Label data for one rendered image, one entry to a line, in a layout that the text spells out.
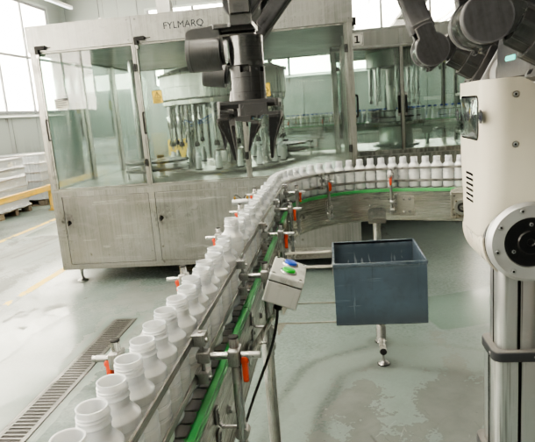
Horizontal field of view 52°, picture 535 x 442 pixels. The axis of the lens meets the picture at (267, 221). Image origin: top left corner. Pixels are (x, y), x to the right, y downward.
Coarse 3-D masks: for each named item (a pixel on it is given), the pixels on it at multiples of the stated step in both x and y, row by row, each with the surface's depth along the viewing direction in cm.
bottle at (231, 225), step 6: (228, 222) 145; (234, 222) 145; (228, 228) 146; (234, 228) 146; (222, 234) 147; (228, 234) 145; (234, 234) 145; (240, 234) 146; (234, 240) 145; (240, 240) 146; (234, 246) 145; (240, 246) 146; (240, 252) 147; (240, 270) 147
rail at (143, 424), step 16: (272, 224) 215; (240, 256) 141; (256, 256) 169; (224, 288) 119; (224, 320) 117; (176, 368) 82; (192, 384) 90; (160, 400) 74; (144, 416) 68; (176, 416) 81
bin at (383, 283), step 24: (384, 240) 213; (408, 240) 212; (336, 264) 186; (360, 264) 184; (384, 264) 184; (408, 264) 183; (336, 288) 187; (360, 288) 186; (384, 288) 186; (408, 288) 185; (336, 312) 189; (360, 312) 188; (384, 312) 187; (408, 312) 186
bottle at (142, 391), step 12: (120, 360) 74; (132, 360) 75; (120, 372) 72; (132, 372) 72; (132, 384) 72; (144, 384) 73; (132, 396) 72; (144, 396) 72; (144, 408) 72; (156, 420) 74; (144, 432) 73; (156, 432) 74
